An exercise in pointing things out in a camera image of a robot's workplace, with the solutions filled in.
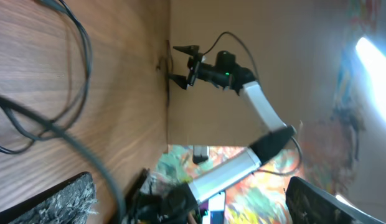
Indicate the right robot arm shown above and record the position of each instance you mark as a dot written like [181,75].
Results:
[219,103]

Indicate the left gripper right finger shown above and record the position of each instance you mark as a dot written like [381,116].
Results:
[309,204]

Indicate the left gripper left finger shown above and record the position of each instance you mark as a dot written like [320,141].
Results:
[67,202]

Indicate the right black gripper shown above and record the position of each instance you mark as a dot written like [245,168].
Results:
[193,65]

